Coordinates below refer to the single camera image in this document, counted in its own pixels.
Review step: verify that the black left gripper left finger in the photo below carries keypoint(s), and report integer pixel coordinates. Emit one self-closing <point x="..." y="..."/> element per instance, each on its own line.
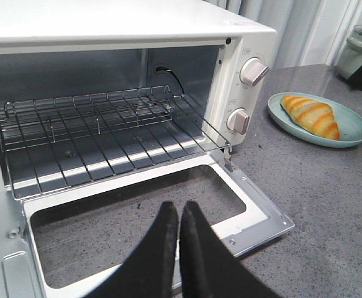
<point x="148" y="271"/>

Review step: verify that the oven knob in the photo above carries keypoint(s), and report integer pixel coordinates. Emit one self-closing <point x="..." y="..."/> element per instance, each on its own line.
<point x="238" y="121"/>
<point x="253" y="71"/>

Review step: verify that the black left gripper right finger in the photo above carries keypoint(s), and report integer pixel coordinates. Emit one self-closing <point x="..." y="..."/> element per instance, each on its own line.
<point x="207" y="267"/>

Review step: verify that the striped croissant bread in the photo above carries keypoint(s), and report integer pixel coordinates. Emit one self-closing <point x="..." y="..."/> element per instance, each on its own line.
<point x="312" y="115"/>

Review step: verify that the oven glass door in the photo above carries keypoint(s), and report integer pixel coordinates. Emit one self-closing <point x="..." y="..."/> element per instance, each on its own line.
<point x="63" y="244"/>

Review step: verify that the grey curtain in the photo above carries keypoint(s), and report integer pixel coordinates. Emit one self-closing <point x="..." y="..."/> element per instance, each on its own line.
<point x="309" y="32"/>

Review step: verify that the metal wire oven rack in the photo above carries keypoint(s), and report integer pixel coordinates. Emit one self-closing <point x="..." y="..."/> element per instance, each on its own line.
<point x="53" y="144"/>

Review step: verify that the white Toshiba toaster oven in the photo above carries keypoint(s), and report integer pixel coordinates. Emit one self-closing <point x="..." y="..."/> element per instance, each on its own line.
<point x="52" y="49"/>

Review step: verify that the light green plate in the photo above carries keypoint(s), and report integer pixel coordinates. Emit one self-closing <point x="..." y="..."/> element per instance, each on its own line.
<point x="349" y="122"/>

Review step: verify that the upper oven knob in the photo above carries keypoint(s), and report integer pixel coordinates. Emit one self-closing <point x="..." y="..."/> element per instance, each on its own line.
<point x="253" y="71"/>

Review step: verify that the lower oven knob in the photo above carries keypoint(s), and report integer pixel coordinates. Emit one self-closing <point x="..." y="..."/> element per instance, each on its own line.
<point x="238" y="121"/>

